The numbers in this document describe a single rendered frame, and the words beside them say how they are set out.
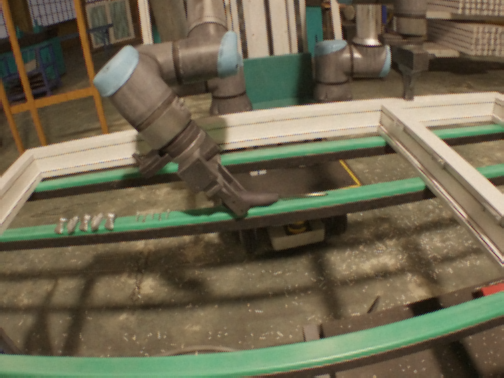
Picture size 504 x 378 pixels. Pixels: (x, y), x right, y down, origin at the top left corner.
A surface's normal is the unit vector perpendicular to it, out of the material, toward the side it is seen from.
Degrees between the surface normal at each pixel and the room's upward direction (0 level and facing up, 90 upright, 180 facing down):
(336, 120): 90
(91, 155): 90
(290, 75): 90
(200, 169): 90
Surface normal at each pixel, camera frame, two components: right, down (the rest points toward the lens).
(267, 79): 0.17, 0.47
